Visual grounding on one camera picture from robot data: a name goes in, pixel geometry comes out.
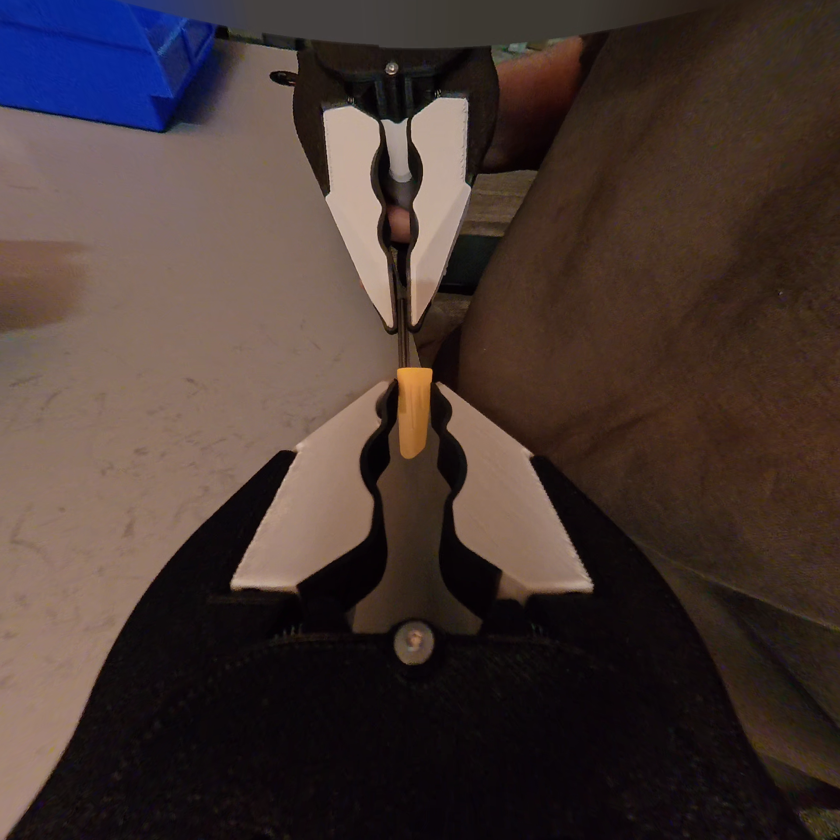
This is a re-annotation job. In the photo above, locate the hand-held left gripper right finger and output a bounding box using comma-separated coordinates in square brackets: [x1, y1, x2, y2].
[430, 384, 593, 616]

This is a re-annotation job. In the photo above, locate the yellow plastic toy piece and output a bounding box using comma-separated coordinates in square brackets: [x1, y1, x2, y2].
[395, 367, 434, 459]

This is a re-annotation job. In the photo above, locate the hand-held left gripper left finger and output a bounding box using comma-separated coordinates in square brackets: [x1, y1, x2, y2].
[230, 379, 400, 614]

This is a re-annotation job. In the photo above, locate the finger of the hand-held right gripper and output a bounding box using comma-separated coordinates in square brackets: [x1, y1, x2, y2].
[325, 105, 398, 329]
[407, 98, 471, 329]

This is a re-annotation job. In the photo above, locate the black toy axle pin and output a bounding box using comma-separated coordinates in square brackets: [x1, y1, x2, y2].
[395, 289, 416, 370]

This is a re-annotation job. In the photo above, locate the person's right forearm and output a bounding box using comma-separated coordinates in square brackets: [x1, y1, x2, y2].
[482, 36, 595, 175]

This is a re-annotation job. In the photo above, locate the blue plastic bin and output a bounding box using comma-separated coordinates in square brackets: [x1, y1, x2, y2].
[0, 0, 217, 133]

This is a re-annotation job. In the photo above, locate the person's brown shirt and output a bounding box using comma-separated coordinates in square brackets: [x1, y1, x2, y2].
[453, 20, 840, 808]

